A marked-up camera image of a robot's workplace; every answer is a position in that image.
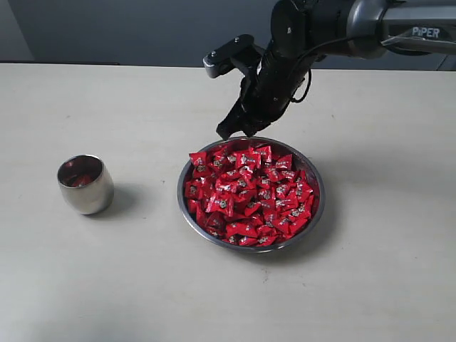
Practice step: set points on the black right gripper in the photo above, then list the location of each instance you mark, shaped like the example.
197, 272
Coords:
276, 80

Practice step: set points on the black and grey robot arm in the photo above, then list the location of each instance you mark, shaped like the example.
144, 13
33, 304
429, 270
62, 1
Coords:
304, 32

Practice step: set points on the pile of red wrapped candies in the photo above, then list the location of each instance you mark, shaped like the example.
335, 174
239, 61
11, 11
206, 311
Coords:
249, 199

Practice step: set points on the stainless steel cup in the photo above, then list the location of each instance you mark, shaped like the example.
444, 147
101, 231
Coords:
92, 198

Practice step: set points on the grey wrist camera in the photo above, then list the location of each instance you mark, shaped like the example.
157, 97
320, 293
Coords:
240, 53

